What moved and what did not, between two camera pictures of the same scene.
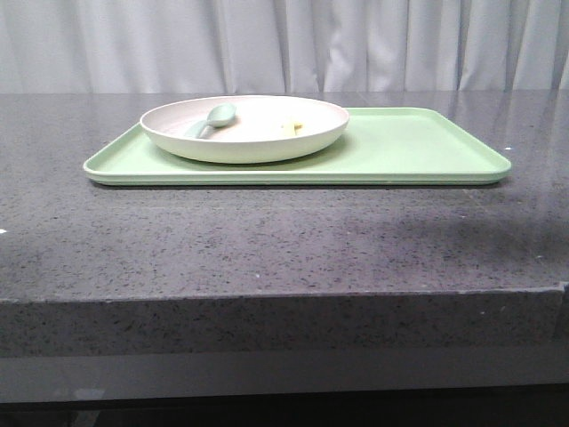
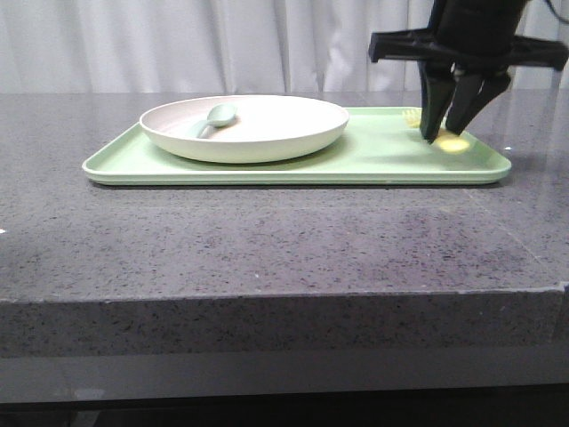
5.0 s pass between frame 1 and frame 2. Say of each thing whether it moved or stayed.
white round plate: stayed
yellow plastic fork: moved
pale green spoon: stayed
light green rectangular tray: stayed
